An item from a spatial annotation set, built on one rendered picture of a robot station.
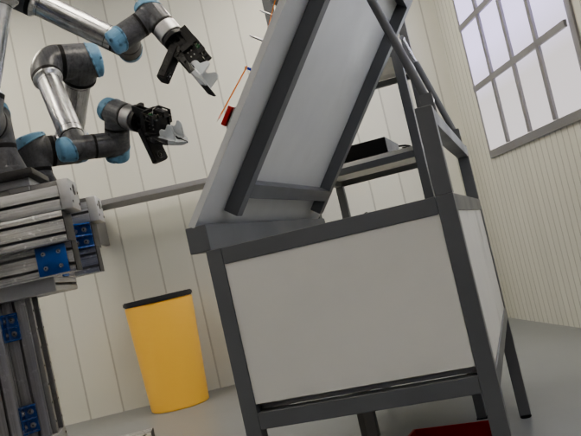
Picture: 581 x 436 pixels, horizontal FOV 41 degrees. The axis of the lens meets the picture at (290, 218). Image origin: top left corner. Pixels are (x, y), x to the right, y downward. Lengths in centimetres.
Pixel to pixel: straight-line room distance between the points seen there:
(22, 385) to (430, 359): 139
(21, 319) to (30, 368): 16
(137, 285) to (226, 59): 168
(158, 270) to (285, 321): 355
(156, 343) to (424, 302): 322
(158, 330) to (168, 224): 87
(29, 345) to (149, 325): 224
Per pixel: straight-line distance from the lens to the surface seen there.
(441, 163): 172
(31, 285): 249
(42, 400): 263
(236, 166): 195
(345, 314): 177
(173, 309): 479
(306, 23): 198
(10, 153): 243
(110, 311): 536
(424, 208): 172
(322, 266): 177
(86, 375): 542
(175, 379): 483
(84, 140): 238
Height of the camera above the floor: 73
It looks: 3 degrees up
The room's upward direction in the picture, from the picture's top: 13 degrees counter-clockwise
